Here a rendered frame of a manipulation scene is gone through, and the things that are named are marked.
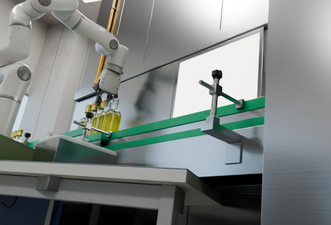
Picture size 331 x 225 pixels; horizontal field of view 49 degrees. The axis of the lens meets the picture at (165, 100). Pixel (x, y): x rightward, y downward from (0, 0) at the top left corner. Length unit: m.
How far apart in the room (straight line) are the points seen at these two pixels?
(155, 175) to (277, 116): 0.37
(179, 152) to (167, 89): 0.51
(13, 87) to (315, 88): 1.10
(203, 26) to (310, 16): 0.90
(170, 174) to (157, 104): 0.70
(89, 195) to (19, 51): 0.69
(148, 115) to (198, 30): 0.43
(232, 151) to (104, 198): 0.37
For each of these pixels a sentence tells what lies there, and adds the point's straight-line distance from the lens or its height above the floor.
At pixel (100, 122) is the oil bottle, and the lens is 1.62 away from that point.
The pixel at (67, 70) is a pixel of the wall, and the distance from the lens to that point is 5.41.
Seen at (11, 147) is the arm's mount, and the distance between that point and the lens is 1.36.
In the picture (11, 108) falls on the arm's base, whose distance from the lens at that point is 1.46.
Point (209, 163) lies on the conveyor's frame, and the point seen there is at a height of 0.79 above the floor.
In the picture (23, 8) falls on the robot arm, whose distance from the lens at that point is 1.64.
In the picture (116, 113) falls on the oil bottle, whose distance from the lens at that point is 1.59.
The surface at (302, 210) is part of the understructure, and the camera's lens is 0.65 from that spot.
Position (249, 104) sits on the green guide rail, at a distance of 1.01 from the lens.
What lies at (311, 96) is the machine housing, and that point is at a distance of 0.70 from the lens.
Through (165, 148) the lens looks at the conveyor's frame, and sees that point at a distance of 1.16.
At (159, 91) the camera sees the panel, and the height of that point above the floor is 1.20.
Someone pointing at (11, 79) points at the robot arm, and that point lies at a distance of 1.49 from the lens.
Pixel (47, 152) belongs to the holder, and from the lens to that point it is 1.20.
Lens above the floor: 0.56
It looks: 22 degrees up
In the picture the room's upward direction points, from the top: 8 degrees clockwise
